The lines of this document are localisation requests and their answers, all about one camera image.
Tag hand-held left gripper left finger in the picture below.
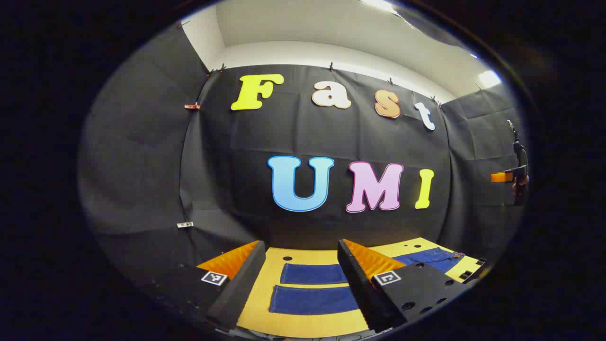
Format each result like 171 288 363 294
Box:
142 240 267 332

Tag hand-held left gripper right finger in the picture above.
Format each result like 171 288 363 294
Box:
337 238 470 333

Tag ceiling light panel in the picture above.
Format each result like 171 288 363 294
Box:
362 0 403 16
478 70 503 90

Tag blue denim jeans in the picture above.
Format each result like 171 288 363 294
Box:
269 246 467 316

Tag black table edge bracket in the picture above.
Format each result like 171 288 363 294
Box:
457 258 488 281

